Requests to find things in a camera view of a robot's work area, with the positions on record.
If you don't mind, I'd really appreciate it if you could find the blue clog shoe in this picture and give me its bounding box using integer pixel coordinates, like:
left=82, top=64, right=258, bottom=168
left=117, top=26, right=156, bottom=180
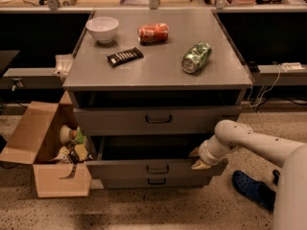
left=231, top=171, right=276, bottom=211

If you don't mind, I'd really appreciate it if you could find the green soda can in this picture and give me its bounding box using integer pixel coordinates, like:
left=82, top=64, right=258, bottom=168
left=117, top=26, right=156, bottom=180
left=181, top=42, right=212, bottom=74

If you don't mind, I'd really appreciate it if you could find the grey top drawer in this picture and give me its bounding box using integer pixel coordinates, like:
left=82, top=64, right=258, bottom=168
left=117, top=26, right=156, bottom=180
left=74, top=105, right=242, bottom=136

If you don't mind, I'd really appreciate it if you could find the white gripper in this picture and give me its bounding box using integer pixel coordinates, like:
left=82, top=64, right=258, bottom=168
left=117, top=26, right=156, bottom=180
left=189, top=140, right=220, bottom=170

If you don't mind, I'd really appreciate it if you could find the grey bottom drawer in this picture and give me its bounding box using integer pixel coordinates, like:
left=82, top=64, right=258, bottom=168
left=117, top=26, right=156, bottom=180
left=102, top=176, right=212, bottom=189

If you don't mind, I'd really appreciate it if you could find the grey drawer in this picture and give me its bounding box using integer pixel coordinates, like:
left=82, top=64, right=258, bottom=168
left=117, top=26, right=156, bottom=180
left=74, top=105, right=242, bottom=136
left=86, top=134, right=228, bottom=180
left=102, top=176, right=212, bottom=189

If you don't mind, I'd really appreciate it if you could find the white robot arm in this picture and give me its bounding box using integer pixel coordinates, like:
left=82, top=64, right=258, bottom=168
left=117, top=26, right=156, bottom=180
left=189, top=120, right=307, bottom=230

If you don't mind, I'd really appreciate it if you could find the white bowl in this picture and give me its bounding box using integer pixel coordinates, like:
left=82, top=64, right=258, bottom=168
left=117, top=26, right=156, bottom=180
left=85, top=16, right=119, bottom=43

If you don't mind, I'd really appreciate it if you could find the open cardboard box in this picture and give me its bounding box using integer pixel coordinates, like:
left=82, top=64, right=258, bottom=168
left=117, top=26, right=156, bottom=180
left=0, top=92, right=91, bottom=198

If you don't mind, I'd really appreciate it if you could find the grey drawer cabinet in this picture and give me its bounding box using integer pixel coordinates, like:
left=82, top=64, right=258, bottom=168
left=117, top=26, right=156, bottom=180
left=62, top=9, right=254, bottom=190

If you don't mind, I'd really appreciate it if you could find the red soda can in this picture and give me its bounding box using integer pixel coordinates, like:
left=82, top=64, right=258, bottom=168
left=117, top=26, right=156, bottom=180
left=137, top=23, right=169, bottom=44

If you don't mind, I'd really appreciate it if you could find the black chocolate bar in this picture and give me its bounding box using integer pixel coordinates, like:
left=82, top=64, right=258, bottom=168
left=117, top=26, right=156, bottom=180
left=107, top=47, right=144, bottom=67

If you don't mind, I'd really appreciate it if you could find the white cup in box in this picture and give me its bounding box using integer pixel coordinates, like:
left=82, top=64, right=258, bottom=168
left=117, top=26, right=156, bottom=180
left=59, top=125, right=76, bottom=145

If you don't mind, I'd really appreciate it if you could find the black chair leg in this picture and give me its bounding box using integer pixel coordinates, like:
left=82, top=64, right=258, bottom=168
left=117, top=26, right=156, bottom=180
left=272, top=170, right=280, bottom=185

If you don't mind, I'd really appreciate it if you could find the white power strip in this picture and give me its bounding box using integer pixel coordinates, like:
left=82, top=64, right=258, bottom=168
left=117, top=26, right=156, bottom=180
left=281, top=62, right=305, bottom=72

